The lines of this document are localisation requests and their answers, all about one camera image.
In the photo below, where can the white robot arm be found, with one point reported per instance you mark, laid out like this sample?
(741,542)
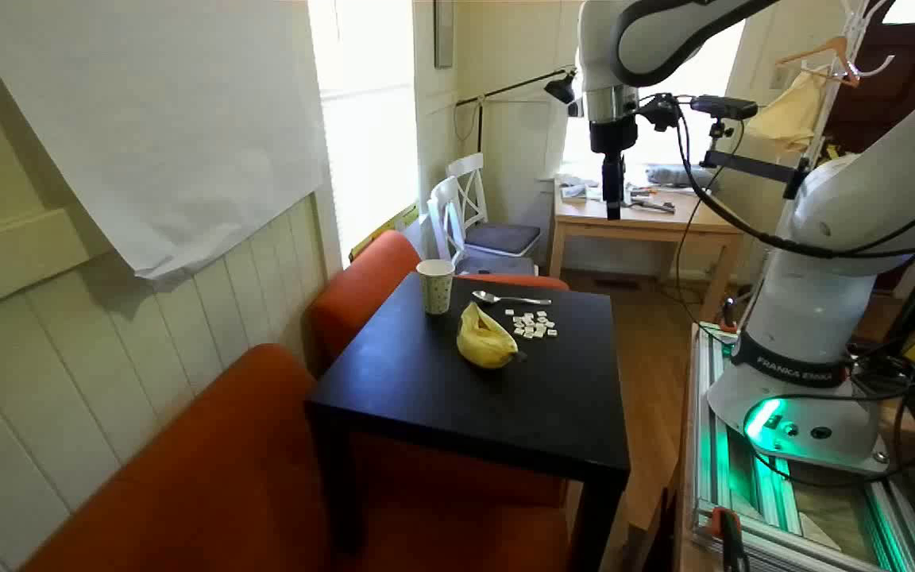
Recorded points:
(786,387)

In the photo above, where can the white wooden chair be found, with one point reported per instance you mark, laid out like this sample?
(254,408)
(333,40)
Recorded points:
(465,234)

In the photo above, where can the black square table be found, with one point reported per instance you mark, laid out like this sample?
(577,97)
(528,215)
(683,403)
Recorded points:
(553,408)

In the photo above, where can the metal spoon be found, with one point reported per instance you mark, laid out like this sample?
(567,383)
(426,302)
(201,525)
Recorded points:
(511,301)

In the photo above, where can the pile of white letter tiles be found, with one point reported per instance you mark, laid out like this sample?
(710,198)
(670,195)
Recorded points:
(533,325)

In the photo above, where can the white paper cup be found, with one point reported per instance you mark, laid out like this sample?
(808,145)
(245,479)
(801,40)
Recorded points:
(437,283)

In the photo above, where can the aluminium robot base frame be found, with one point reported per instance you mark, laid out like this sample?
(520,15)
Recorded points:
(794,518)

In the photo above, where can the orange sofa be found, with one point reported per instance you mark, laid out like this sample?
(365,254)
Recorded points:
(234,485)

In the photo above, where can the black camera on stand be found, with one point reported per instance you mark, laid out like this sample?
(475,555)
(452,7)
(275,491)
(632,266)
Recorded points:
(723,107)

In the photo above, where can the wooden side desk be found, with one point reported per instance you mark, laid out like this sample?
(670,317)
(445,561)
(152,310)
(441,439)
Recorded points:
(670,216)

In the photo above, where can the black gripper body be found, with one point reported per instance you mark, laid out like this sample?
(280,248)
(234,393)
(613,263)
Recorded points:
(613,142)

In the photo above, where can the white paper sheet on wall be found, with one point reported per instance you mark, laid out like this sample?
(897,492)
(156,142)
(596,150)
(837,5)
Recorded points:
(180,124)

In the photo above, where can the yellow bag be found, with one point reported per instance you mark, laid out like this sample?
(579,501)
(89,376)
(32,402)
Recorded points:
(484,342)

